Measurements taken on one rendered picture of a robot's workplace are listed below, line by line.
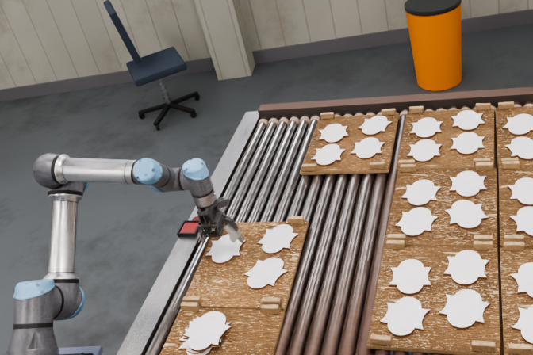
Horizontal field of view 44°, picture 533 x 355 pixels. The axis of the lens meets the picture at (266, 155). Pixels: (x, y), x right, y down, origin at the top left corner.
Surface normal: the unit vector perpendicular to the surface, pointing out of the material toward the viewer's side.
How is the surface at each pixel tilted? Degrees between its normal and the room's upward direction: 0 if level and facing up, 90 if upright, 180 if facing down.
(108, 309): 0
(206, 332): 0
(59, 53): 90
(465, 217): 0
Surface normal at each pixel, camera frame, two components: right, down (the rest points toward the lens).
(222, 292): -0.22, -0.82
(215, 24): -0.13, 0.56
